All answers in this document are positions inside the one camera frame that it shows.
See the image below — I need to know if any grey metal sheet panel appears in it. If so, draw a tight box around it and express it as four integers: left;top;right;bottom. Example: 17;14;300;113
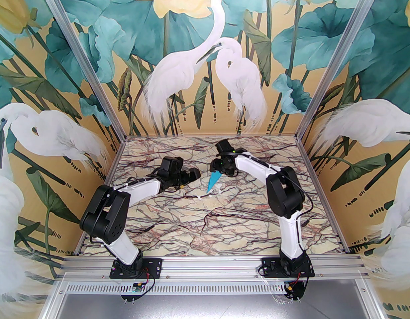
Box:
42;293;383;319

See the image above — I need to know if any perforated metal strip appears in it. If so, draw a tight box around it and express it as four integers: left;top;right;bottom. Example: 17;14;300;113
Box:
57;280;292;295

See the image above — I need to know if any aluminium table edge rail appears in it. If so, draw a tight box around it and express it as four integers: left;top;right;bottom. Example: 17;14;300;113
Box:
295;138;352;254
72;138;128;256

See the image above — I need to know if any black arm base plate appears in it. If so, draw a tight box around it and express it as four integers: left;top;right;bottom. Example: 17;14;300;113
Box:
261;257;315;278
110;258;163;280

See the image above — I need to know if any aluminium front frame rail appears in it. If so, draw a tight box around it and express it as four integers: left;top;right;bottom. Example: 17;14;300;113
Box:
55;254;371;282

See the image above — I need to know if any red black power cable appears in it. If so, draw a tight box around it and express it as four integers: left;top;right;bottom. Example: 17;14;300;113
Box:
285;265;314;293
139;267;155;291

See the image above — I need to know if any black round mounting bracket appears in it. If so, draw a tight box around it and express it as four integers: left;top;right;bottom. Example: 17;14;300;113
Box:
284;279;309;301

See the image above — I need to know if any aluminium frame post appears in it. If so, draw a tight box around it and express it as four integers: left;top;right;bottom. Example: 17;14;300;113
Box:
296;0;381;140
36;0;127;140

